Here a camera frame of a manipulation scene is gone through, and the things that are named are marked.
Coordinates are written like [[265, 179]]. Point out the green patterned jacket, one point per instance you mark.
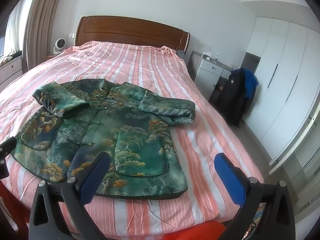
[[105, 120]]

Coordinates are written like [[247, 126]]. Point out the clear bottle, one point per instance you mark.
[[216, 57]]

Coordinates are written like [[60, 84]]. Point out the beige curtain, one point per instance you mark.
[[40, 25]]

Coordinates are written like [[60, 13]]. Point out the white door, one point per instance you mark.
[[300, 140]]

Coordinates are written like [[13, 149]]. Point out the wooden headboard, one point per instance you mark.
[[130, 33]]

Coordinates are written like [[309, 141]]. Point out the orange red cloth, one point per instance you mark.
[[195, 232]]

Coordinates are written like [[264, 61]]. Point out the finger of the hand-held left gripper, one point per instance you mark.
[[6, 148]]

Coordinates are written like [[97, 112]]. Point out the dark window seat cushion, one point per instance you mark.
[[11, 56]]

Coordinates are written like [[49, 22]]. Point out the white bedside desk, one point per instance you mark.
[[207, 70]]

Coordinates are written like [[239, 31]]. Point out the white wardrobe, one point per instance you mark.
[[282, 80]]

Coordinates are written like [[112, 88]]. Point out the wooden nightstand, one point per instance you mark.
[[52, 56]]

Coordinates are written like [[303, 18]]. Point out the white window seat drawers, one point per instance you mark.
[[11, 70]]

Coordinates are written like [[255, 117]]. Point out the small white fan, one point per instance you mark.
[[60, 45]]

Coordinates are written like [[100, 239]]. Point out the bright window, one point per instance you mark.
[[17, 25]]

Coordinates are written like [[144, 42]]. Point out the bed with pink striped sheet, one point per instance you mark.
[[155, 65]]

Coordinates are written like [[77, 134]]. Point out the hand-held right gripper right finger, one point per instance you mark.
[[230, 180]]

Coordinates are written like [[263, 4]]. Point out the blue garment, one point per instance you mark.
[[251, 82]]

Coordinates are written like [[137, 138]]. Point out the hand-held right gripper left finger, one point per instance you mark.
[[96, 175]]

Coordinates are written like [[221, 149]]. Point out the black jacket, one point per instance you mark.
[[235, 97]]

